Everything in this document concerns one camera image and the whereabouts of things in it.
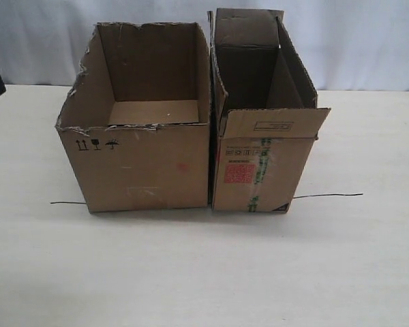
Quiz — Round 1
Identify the large torn cardboard box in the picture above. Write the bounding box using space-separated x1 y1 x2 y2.
55 22 211 213

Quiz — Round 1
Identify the narrow cardboard box green tape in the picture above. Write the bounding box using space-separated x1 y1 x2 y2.
208 8 330 213

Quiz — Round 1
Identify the thin black line on table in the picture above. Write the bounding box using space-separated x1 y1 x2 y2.
50 193 364 205

